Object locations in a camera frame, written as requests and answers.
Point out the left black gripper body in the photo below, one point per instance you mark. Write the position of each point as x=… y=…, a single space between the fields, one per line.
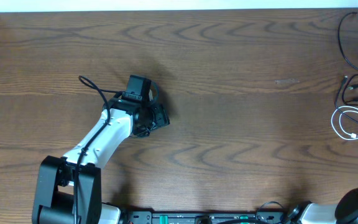
x=155 y=117

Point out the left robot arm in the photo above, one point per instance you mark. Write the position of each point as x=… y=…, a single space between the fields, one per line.
x=69 y=187

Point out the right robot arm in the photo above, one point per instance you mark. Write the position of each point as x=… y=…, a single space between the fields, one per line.
x=344 y=212

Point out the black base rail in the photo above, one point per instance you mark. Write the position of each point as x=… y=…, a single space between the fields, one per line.
x=204 y=217

